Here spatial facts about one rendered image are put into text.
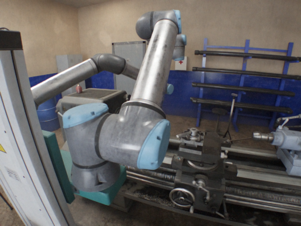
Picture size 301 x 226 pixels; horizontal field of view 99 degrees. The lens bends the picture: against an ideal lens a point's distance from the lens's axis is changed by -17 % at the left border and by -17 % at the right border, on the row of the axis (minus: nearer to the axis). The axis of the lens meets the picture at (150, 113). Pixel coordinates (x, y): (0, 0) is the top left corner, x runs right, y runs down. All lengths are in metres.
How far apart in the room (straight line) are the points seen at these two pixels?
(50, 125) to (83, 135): 3.89
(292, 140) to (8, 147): 1.72
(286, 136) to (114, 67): 1.42
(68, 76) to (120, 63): 0.33
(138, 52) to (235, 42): 2.62
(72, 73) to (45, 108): 3.22
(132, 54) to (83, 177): 4.38
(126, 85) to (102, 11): 2.42
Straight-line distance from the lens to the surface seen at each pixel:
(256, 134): 1.50
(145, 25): 0.83
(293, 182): 1.62
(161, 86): 0.50
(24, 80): 0.46
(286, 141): 1.56
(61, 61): 5.03
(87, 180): 0.56
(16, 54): 0.46
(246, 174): 1.46
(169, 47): 0.63
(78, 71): 1.04
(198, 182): 1.19
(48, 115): 4.26
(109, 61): 0.99
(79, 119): 0.46
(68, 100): 1.71
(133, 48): 4.74
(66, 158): 0.78
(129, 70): 1.04
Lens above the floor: 1.71
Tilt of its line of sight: 21 degrees down
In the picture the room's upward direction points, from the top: straight up
